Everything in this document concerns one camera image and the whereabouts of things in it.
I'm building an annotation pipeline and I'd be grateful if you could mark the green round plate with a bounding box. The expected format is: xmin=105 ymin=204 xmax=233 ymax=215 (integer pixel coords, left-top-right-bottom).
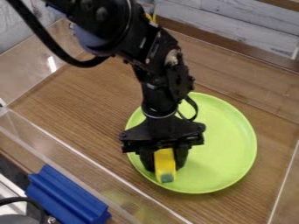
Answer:
xmin=126 ymin=92 xmax=257 ymax=194

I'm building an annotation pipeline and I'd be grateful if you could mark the clear acrylic enclosure wall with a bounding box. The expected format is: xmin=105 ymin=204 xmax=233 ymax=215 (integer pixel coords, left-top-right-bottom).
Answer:
xmin=0 ymin=99 xmax=192 ymax=224

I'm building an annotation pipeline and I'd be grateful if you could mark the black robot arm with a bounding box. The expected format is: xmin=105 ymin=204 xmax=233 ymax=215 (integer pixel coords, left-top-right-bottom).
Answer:
xmin=45 ymin=0 xmax=205 ymax=172

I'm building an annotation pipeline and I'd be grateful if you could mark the blue plastic clamp block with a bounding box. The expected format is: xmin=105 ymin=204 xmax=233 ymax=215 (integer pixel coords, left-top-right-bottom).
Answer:
xmin=25 ymin=164 xmax=110 ymax=224

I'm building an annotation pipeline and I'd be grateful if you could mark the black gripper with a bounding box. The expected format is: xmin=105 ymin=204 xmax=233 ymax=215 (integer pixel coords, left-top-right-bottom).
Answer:
xmin=118 ymin=115 xmax=205 ymax=172

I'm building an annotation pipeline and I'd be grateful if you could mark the yellow toy banana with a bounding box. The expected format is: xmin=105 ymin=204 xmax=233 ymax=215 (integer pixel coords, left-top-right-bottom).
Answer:
xmin=153 ymin=148 xmax=176 ymax=183

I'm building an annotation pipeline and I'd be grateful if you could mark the black cable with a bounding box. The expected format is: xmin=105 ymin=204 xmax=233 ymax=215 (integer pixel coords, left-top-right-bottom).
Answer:
xmin=0 ymin=197 xmax=39 ymax=224

